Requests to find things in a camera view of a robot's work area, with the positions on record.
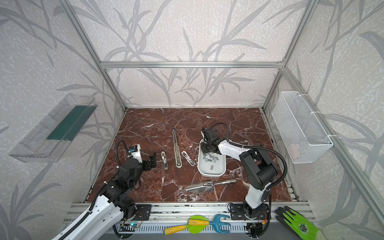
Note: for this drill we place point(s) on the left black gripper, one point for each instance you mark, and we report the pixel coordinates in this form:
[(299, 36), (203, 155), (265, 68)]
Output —
[(147, 162)]

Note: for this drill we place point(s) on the pink item in basket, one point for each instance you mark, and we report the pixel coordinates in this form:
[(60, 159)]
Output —
[(294, 150)]

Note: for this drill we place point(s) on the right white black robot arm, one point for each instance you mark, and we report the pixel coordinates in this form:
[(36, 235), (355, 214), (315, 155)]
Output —
[(259, 167)]

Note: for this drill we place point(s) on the small white mini stapler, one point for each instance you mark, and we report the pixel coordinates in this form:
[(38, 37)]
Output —
[(188, 158)]

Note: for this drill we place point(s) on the silver metal garden trowel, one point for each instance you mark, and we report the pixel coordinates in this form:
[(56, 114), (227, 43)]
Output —
[(208, 186)]

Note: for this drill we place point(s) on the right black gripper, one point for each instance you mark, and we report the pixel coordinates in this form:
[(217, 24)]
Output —
[(207, 142)]

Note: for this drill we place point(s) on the blue plastic toy wrench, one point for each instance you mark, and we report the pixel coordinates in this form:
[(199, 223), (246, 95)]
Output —
[(217, 224)]

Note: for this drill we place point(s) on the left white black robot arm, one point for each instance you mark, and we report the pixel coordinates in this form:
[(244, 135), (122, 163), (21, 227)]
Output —
[(112, 203)]

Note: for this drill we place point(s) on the left electronics board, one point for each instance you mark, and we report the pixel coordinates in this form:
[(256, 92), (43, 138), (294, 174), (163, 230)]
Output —
[(132, 227)]

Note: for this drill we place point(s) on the yellow green toy tool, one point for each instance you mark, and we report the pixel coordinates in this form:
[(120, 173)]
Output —
[(195, 225)]

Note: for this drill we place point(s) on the clear acrylic wall shelf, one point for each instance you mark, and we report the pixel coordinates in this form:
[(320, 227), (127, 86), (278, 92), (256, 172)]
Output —
[(47, 142)]

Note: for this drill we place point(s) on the white rectangular staple tray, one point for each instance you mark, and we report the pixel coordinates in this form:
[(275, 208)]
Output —
[(211, 165)]

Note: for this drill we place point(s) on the right electronics board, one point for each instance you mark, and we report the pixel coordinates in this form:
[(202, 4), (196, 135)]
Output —
[(256, 230)]

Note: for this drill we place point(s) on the white wire mesh basket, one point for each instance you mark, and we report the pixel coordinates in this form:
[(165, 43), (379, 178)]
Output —
[(298, 124)]

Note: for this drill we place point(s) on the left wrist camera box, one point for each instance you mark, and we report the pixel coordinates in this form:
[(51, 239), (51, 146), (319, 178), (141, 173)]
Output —
[(135, 152)]

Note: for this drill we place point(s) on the electronics board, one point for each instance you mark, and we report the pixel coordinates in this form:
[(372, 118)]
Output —
[(132, 227), (256, 230)]

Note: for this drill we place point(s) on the small beige staple remover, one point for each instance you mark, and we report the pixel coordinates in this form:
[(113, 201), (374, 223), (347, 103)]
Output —
[(165, 161)]

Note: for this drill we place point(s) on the green black work glove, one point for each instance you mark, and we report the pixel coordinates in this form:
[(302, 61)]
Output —
[(298, 224)]

